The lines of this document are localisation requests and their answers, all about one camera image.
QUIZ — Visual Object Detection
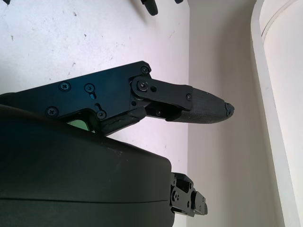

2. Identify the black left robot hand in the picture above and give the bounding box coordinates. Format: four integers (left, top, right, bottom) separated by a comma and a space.
141, 0, 185, 16

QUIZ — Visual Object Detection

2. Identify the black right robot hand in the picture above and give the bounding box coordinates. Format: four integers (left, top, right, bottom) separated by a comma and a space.
0, 61, 235, 227

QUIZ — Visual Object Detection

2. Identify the white rounded pillar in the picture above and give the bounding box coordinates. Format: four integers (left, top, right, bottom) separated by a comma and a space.
250, 0, 303, 227

